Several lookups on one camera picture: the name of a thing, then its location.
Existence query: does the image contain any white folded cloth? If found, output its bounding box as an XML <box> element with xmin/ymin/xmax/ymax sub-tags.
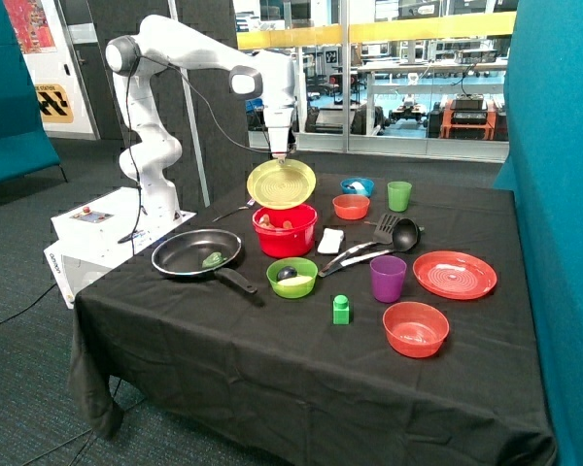
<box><xmin>317</xmin><ymin>228</ymin><xmax>345</xmax><ymax>255</ymax></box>

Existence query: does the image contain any yellow green plastic plate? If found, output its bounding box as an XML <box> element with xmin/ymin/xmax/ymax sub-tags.
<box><xmin>247</xmin><ymin>159</ymin><xmax>317</xmax><ymax>210</ymax></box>

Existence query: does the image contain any black slotted spatula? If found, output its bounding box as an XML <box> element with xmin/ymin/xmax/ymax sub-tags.
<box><xmin>321</xmin><ymin>214</ymin><xmax>398</xmax><ymax>274</ymax></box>

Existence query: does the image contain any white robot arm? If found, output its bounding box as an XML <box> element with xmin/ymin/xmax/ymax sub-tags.
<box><xmin>105</xmin><ymin>15</ymin><xmax>295</xmax><ymax>223</ymax></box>

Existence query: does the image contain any white item in blue bowl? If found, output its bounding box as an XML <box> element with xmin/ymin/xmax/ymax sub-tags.
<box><xmin>346</xmin><ymin>182</ymin><xmax>366</xmax><ymax>195</ymax></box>

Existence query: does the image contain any small orange bowl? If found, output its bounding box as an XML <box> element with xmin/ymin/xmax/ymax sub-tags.
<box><xmin>332</xmin><ymin>194</ymin><xmax>370</xmax><ymax>220</ymax></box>

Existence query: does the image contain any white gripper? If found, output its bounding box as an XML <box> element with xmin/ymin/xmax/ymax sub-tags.
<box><xmin>263</xmin><ymin>106</ymin><xmax>295</xmax><ymax>162</ymax></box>

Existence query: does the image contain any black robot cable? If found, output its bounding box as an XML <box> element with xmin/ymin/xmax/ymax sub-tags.
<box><xmin>118</xmin><ymin>53</ymin><xmax>276</xmax><ymax>256</ymax></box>

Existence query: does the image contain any purple plastic cup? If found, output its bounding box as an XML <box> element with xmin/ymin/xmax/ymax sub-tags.
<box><xmin>369</xmin><ymin>255</ymin><xmax>407</xmax><ymax>303</ymax></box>

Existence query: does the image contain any black tablecloth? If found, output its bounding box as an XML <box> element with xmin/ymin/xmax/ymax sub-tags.
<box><xmin>68</xmin><ymin>183</ymin><xmax>558</xmax><ymax>465</ymax></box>

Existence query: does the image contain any blue plastic bowl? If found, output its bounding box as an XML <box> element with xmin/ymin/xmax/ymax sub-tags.
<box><xmin>340</xmin><ymin>178</ymin><xmax>374</xmax><ymax>197</ymax></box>

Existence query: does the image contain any green toy block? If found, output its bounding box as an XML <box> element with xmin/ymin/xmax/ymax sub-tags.
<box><xmin>332</xmin><ymin>294</ymin><xmax>350</xmax><ymax>325</ymax></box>

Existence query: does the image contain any metal fork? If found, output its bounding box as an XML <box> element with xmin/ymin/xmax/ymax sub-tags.
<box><xmin>212</xmin><ymin>198</ymin><xmax>256</xmax><ymax>222</ymax></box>

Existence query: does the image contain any black ladle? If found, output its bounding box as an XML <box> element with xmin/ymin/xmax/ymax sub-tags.
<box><xmin>318</xmin><ymin>217</ymin><xmax>424</xmax><ymax>278</ymax></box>

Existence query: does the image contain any large red bowl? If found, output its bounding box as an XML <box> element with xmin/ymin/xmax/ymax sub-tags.
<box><xmin>252</xmin><ymin>204</ymin><xmax>318</xmax><ymax>258</ymax></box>

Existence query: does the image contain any red plastic bowl front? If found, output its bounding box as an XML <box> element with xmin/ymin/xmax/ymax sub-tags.
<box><xmin>382</xmin><ymin>301</ymin><xmax>450</xmax><ymax>358</ymax></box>

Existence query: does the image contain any black frying pan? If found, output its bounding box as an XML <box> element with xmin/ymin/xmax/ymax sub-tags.
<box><xmin>151</xmin><ymin>228</ymin><xmax>257</xmax><ymax>294</ymax></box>

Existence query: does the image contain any green toy pepper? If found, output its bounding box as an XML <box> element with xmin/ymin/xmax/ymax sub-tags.
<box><xmin>201</xmin><ymin>251</ymin><xmax>226</xmax><ymax>269</ymax></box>

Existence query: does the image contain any dark toy eggplant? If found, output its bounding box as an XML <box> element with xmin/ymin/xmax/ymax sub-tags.
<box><xmin>276</xmin><ymin>266</ymin><xmax>298</xmax><ymax>282</ymax></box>

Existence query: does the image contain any white toy in green bowl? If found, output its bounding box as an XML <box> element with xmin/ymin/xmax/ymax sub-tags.
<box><xmin>277</xmin><ymin>275</ymin><xmax>313</xmax><ymax>287</ymax></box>

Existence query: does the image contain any green plastic cup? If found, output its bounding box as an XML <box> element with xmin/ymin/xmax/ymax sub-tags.
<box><xmin>387</xmin><ymin>181</ymin><xmax>412</xmax><ymax>213</ymax></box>

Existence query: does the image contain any brown teddy bear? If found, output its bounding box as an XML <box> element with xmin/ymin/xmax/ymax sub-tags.
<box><xmin>257</xmin><ymin>215</ymin><xmax>293</xmax><ymax>230</ymax></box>

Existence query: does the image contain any red plastic plate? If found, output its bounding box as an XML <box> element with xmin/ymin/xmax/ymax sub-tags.
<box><xmin>413</xmin><ymin>250</ymin><xmax>497</xmax><ymax>300</ymax></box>

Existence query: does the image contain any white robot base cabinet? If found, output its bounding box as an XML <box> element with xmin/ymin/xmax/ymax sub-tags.
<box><xmin>44</xmin><ymin>187</ymin><xmax>194</xmax><ymax>309</ymax></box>

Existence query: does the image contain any lime green bowl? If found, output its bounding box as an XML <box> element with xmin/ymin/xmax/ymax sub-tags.
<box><xmin>266</xmin><ymin>257</ymin><xmax>318</xmax><ymax>299</ymax></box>

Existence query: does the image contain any teal sofa left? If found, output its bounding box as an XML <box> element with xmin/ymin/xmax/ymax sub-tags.
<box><xmin>0</xmin><ymin>1</ymin><xmax>61</xmax><ymax>183</ymax></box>

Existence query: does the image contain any teal partition right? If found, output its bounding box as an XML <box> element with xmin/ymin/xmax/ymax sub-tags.
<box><xmin>495</xmin><ymin>1</ymin><xmax>583</xmax><ymax>465</ymax></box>

